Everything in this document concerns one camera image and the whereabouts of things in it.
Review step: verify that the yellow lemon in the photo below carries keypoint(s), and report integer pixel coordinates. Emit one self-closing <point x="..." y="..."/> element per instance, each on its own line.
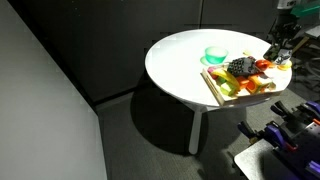
<point x="247" y="52"/>

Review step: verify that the light green block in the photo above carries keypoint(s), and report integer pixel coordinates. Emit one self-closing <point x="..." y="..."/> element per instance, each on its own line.
<point x="228" y="89"/>

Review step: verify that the green plastic bowl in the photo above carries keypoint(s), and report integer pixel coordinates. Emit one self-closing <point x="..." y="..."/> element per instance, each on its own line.
<point x="216" y="56"/>

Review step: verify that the teal wrist mount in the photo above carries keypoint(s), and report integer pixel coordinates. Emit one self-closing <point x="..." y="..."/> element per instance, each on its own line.
<point x="306" y="9"/>

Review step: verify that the purple black bar clamp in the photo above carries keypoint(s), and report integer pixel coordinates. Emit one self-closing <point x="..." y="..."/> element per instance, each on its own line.
<point x="313" y="166"/>
<point x="275" y="133"/>
<point x="283" y="108"/>

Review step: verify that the black white patterned soft block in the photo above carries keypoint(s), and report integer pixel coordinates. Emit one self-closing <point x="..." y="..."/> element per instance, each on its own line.
<point x="241" y="66"/>

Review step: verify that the yellow banana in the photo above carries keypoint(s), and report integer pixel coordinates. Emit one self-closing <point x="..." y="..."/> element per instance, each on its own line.
<point x="228" y="76"/>

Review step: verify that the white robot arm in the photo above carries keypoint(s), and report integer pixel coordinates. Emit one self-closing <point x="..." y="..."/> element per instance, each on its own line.
<point x="286" y="4"/>

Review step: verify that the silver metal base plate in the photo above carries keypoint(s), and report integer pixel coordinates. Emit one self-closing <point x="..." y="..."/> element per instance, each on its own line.
<point x="253" y="163"/>

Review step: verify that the wooden tray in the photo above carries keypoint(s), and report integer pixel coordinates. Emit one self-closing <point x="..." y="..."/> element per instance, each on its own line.
<point x="220" y="96"/>

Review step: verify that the dark green block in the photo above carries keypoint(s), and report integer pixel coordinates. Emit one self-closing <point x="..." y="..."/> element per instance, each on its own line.
<point x="221" y="81"/>

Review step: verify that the white table leg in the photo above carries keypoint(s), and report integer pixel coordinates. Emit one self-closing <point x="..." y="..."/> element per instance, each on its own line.
<point x="195" y="133"/>

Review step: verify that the pink block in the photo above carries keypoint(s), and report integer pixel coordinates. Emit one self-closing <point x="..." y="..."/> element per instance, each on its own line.
<point x="212" y="71"/>

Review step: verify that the red tomato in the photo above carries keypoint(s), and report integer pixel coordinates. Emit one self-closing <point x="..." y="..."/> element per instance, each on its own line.
<point x="262" y="64"/>

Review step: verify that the white perforated breadboard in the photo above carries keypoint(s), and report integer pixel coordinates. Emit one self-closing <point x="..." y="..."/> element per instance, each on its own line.
<point x="308" y="133"/>

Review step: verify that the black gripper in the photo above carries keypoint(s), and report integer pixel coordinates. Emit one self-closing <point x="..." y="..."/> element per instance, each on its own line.
<point x="283" y="28"/>

